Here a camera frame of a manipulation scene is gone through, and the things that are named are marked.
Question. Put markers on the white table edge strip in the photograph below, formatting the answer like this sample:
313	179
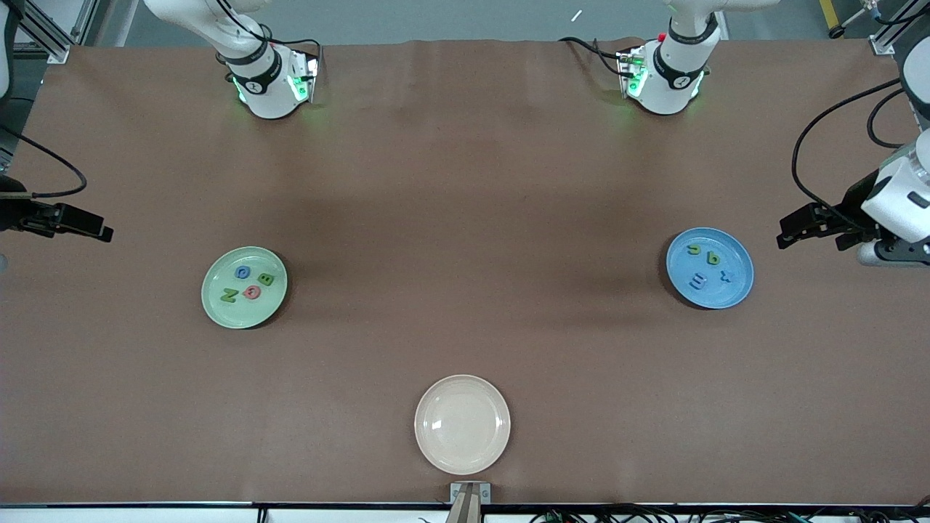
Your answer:
145	514

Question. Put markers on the cream plate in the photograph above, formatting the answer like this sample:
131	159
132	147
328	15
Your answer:
461	425

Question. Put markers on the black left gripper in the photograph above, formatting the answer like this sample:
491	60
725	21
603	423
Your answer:
854	201

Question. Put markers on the blue foam letter G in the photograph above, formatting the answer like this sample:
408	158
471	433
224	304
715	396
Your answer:
238	273

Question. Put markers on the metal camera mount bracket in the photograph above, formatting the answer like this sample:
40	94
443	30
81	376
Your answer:
470	501

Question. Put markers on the black stand foot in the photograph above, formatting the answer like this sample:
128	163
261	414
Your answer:
837	31

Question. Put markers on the blue plate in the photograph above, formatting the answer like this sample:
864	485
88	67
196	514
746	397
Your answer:
716	294

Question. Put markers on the aluminium frame profile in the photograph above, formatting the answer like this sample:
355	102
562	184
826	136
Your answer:
883	47
58	52

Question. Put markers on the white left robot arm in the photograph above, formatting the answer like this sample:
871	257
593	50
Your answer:
668	91

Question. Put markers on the light green plate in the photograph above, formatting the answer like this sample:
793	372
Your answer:
232	316

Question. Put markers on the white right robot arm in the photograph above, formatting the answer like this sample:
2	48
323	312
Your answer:
269	87

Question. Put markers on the blue foam letter m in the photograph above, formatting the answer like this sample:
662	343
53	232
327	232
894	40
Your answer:
697	280

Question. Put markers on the metal base connector panel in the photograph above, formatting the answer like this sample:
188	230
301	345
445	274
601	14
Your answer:
631	73
305	80

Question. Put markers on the pink foam letter Q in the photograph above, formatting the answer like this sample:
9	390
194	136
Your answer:
247	292

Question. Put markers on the green foam letter B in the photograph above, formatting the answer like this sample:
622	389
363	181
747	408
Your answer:
267	279

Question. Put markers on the brown table cover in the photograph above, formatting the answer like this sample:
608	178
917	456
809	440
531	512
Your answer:
465	181

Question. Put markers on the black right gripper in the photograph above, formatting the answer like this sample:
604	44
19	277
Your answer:
14	216

